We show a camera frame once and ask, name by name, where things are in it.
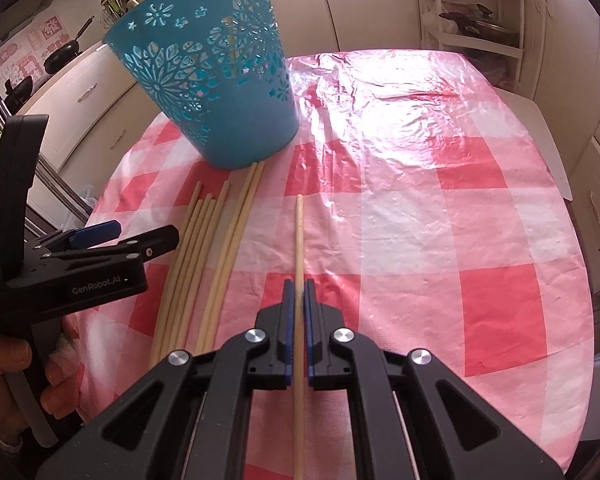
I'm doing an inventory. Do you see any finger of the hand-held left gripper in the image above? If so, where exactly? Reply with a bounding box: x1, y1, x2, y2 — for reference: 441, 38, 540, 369
39, 225, 181, 273
34, 220, 121, 255

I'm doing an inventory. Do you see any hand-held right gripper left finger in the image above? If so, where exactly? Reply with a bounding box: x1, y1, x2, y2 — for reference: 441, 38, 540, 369
34, 279, 297, 480

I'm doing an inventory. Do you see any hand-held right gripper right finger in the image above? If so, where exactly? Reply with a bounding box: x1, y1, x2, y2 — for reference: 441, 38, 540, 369
304, 279, 566, 480

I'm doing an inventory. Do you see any single wooden chopstick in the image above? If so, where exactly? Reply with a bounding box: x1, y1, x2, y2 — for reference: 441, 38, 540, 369
291, 195, 307, 480

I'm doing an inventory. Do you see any row of wooden chopsticks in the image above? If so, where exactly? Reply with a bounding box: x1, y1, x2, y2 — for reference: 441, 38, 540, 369
149, 161, 267, 368

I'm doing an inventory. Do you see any blue cutout plastic basket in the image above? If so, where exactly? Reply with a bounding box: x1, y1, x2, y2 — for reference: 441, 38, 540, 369
102, 0, 301, 171

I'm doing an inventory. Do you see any person's left hand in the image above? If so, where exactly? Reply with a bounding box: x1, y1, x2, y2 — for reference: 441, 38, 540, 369
0, 320, 83, 461

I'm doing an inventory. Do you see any white plastic bag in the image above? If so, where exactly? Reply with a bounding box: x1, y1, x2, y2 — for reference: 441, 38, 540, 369
72, 184, 101, 226

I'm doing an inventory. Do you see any cream drawer cabinet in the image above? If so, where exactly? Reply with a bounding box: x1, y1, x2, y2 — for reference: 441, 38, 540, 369
17, 50, 148, 176

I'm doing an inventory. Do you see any red white checked tablecloth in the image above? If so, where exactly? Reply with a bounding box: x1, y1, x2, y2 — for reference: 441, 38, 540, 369
72, 47, 596, 480

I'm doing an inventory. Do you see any small black hanging pan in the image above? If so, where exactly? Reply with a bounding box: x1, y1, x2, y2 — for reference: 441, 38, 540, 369
2, 76, 37, 113

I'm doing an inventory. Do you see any black hanging wok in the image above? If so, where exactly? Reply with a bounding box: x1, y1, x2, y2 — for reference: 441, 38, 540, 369
42, 16, 97, 75

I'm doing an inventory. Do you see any cream door cabinet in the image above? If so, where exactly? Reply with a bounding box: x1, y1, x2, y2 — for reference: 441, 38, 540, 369
260, 0, 423, 56

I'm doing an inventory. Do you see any lidded cooking pot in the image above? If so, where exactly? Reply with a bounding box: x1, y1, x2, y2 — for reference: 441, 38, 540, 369
439, 4, 521, 47

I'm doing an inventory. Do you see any cream panelled cabinet row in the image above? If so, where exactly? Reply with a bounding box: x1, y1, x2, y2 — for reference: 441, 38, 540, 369
522, 0, 600, 291

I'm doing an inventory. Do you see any pink wall poster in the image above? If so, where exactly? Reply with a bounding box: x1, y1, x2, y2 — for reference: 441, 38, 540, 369
0, 14, 73, 92

